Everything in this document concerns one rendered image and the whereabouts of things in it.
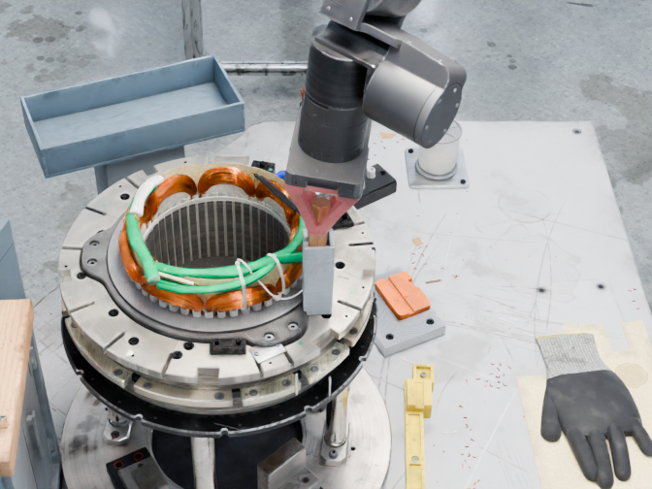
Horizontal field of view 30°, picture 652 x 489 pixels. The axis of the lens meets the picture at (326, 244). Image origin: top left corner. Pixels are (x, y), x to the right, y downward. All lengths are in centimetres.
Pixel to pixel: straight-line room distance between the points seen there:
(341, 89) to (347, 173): 8
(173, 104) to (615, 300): 64
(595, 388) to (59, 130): 73
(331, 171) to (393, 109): 10
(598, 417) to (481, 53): 206
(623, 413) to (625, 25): 225
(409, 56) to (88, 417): 71
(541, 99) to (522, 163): 146
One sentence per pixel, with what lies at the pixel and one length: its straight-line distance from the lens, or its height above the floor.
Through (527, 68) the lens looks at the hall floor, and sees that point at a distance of 342.
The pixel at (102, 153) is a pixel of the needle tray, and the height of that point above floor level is 104.
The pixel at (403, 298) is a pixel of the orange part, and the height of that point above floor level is 80.
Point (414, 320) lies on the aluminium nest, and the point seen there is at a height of 80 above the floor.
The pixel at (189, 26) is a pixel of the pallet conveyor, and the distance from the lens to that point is 303.
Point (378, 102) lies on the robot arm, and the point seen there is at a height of 138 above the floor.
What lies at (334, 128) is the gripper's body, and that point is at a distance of 101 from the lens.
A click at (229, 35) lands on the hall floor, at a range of 348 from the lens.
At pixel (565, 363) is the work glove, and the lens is 158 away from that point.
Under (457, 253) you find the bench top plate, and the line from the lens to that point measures 170.
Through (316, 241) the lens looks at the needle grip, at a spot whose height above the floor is 119.
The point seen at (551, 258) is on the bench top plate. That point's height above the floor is 78.
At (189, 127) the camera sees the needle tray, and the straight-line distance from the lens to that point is 147.
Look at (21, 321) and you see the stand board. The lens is 124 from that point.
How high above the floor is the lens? 196
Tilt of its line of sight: 44 degrees down
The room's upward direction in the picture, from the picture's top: 2 degrees clockwise
